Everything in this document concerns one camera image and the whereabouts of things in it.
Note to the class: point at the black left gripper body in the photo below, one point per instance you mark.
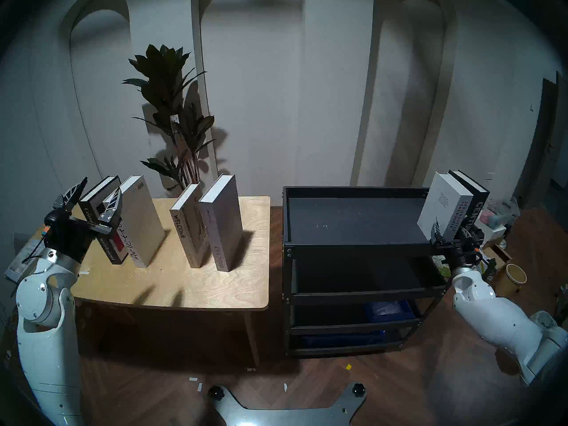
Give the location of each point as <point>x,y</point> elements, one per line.
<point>71,238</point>

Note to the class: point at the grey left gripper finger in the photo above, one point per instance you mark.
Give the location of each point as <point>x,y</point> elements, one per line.
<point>71,194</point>
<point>112,212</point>

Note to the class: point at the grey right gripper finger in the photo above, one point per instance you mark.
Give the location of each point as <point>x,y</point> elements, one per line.
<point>472,239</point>
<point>436,232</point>

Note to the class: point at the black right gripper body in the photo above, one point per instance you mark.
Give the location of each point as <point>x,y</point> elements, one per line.
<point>459,252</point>

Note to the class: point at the white Design Hotels yearbook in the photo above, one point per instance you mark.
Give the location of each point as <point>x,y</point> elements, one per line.
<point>443,203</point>

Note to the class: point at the white Arietta book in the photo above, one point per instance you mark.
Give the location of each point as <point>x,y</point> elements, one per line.
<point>142,225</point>

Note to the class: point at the black Century book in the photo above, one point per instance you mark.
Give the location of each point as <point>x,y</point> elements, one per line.
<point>477,203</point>

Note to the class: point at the white Welcome book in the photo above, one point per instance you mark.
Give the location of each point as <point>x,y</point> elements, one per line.
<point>186,234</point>

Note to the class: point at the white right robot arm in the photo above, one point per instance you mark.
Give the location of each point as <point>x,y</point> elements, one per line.
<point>501,318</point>

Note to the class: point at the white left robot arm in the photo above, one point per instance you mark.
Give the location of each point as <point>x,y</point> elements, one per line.
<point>44,318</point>

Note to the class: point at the black metal shelf cart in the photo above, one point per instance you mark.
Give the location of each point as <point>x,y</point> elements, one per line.
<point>355,221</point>

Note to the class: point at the white square box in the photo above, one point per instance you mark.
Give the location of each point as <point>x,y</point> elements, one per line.
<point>490,230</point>

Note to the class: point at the green plastic bag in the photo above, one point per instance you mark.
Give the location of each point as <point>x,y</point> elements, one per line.
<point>439,263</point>

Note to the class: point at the black Crime and Punishment book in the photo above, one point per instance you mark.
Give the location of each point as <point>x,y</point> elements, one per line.
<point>100,192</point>

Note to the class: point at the brown cardboard box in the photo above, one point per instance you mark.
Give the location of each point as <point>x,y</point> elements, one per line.
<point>499,254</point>

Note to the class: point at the clear plastic storage box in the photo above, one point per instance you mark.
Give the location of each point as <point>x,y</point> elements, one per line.
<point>503,212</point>

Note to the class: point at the yellow paper bucket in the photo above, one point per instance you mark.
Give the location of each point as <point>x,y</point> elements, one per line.
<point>510,283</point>

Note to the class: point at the thin grey cover book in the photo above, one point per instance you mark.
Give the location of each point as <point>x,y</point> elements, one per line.
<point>17,263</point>

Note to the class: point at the blue plastic bin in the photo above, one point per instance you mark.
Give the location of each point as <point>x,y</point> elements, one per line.
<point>392,309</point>

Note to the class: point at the white bagged trash bin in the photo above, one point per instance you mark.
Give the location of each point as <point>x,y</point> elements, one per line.
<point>546,318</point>

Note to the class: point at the grey Special Issue book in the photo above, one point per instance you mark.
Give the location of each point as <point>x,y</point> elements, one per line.
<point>222,225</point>

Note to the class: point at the light wooden table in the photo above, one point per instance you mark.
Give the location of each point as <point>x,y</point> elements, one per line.
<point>199,292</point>

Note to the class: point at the dark room door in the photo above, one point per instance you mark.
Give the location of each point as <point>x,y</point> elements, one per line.
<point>543,141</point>

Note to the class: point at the dark green potted plant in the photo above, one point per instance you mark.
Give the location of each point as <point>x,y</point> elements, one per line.
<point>164,83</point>

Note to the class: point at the black base knob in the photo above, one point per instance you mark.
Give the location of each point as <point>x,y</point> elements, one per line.
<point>357,389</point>
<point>216,392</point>

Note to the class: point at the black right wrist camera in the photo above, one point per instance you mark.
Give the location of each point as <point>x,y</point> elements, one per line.
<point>478,254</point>

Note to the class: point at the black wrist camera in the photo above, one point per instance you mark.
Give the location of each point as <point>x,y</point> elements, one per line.
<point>478,254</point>
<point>52,217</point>

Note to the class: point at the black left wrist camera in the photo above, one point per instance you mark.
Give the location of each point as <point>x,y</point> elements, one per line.
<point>52,217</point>

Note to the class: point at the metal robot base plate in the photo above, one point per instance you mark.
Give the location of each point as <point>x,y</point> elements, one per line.
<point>284,416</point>

